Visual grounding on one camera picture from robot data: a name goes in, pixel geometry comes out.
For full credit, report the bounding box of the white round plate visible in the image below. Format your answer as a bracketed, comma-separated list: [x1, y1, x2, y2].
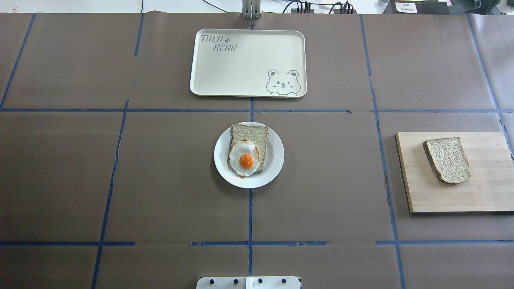
[214, 122, 285, 189]

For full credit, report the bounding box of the bread slice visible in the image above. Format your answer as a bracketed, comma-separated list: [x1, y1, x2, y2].
[229, 123, 269, 177]
[423, 137, 471, 185]

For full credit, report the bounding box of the bread slice under egg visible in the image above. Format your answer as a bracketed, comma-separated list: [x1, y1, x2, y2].
[229, 123, 269, 177]

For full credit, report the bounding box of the fried egg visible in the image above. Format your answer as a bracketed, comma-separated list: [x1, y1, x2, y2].
[228, 139, 261, 178]

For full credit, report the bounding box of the cream bear serving tray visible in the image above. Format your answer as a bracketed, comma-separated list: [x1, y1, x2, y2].
[190, 28, 307, 98]

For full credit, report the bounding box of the black power strip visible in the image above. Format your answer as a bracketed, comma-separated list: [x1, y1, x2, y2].
[282, 0, 357, 14]

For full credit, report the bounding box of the black box with label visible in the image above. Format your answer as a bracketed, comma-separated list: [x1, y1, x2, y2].
[383, 0, 450, 15]

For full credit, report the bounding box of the wooden cutting board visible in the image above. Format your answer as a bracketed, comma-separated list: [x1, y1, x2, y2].
[396, 132, 514, 213]

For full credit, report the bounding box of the grey metal camera post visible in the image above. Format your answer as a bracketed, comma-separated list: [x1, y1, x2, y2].
[242, 0, 262, 19]

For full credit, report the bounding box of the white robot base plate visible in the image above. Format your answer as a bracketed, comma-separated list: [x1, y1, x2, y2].
[196, 276, 302, 289]

